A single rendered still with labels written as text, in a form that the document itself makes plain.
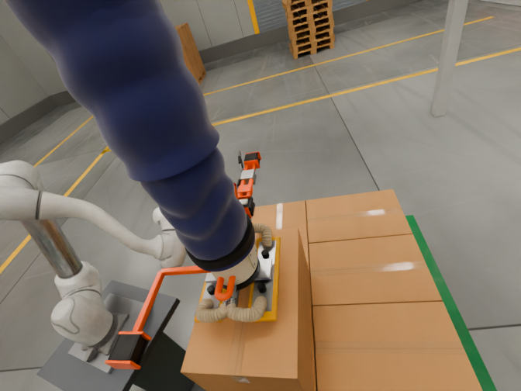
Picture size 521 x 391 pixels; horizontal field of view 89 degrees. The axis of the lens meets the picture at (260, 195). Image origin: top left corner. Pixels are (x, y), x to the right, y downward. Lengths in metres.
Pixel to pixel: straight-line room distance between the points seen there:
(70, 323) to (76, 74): 1.08
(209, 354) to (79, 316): 0.61
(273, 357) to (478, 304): 1.54
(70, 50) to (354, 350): 1.37
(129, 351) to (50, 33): 0.76
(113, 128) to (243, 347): 0.79
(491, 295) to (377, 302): 0.97
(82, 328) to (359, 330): 1.21
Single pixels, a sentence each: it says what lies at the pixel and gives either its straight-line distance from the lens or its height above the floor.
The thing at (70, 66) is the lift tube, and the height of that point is 1.84.
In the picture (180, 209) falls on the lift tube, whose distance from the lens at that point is 0.66.
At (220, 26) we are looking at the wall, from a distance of 10.12.
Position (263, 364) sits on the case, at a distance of 1.00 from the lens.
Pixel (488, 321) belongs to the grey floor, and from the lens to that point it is 2.20.
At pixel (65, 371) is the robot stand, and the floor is 0.75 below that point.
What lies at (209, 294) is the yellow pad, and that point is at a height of 1.06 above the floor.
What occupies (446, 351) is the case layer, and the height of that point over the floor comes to 0.54.
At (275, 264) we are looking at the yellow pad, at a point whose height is 1.05.
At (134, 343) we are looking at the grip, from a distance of 0.93.
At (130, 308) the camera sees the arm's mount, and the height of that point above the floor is 0.79.
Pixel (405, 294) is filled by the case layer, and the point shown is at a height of 0.54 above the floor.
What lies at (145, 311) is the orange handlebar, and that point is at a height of 1.17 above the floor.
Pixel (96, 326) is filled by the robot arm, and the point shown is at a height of 0.91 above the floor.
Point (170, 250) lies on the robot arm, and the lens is 1.18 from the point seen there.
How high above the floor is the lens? 1.87
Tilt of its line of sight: 39 degrees down
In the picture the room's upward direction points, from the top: 19 degrees counter-clockwise
